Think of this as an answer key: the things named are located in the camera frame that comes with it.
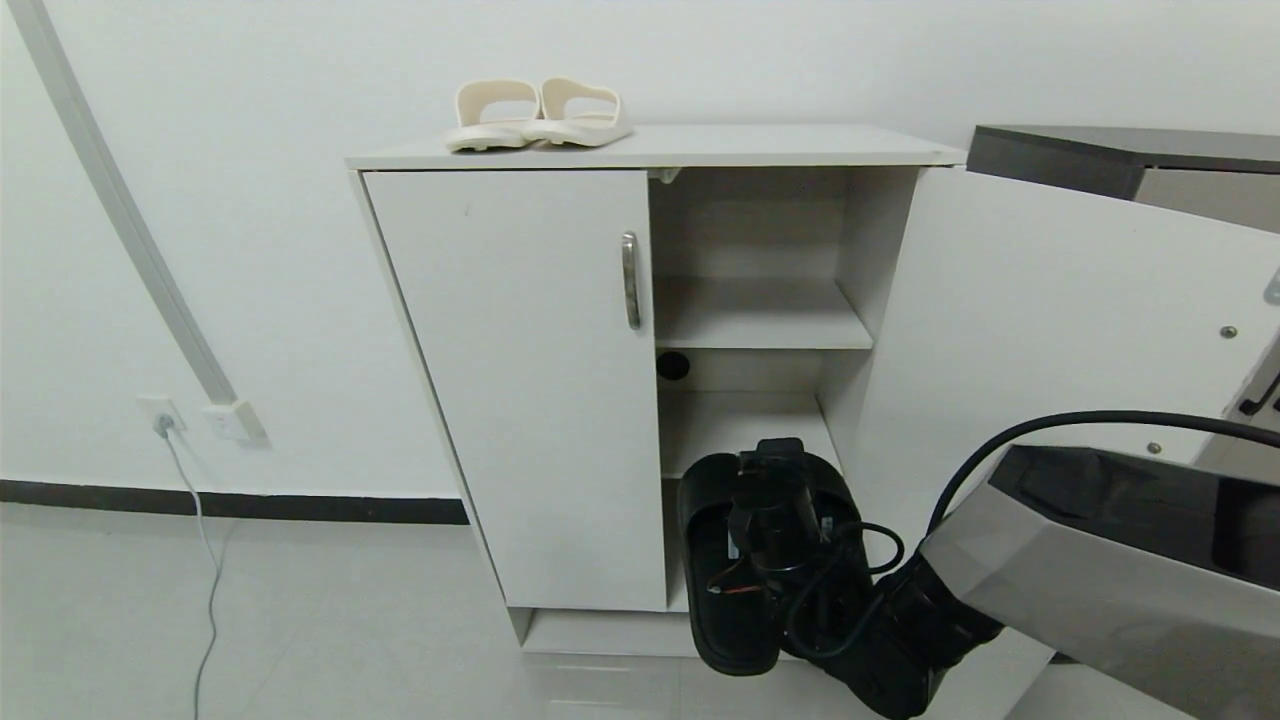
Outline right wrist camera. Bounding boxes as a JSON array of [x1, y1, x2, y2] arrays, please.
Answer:
[[737, 437, 807, 501]]

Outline grey cable duct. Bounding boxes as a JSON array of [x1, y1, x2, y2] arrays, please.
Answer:
[[7, 0, 239, 406]]

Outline beige slipper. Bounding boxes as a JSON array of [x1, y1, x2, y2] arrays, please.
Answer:
[[444, 80, 543, 153], [522, 77, 634, 149]]

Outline white wall socket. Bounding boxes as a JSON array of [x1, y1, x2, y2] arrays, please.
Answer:
[[137, 394, 187, 439]]

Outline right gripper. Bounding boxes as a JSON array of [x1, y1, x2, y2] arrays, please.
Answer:
[[728, 492, 843, 613]]

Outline grey power cable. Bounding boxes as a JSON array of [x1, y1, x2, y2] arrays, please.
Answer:
[[154, 414, 238, 720]]

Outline grey cabinet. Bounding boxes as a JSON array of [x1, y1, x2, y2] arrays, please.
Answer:
[[966, 124, 1280, 237]]

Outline white shoe cabinet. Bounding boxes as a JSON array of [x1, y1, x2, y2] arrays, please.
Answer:
[[345, 124, 968, 659]]

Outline black slipper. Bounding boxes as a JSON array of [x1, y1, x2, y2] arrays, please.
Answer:
[[770, 455, 881, 661], [677, 453, 786, 677]]

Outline white cabinet door, metal handle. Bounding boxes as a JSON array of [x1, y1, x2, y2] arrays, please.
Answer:
[[362, 169, 669, 613]]

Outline white junction box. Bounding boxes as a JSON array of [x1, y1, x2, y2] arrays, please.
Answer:
[[203, 399, 270, 447]]

